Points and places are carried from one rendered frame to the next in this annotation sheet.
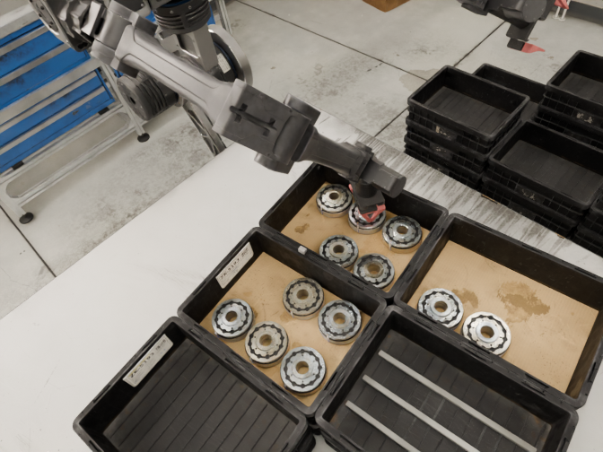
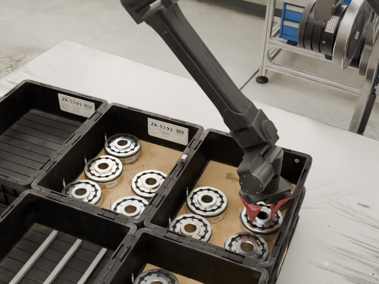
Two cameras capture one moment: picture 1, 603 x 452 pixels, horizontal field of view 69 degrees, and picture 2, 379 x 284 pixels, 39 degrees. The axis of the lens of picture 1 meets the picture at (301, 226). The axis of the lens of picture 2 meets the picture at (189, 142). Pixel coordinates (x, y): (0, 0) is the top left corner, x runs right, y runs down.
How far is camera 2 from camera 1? 0.96 m
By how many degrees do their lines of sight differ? 46
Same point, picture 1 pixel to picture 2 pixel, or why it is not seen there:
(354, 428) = (35, 241)
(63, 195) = (295, 91)
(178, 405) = (51, 138)
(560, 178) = not seen: outside the picture
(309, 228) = (234, 182)
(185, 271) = not seen: hidden behind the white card
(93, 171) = (331, 101)
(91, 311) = (136, 94)
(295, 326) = (124, 190)
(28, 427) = not seen: hidden behind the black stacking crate
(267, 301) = (146, 168)
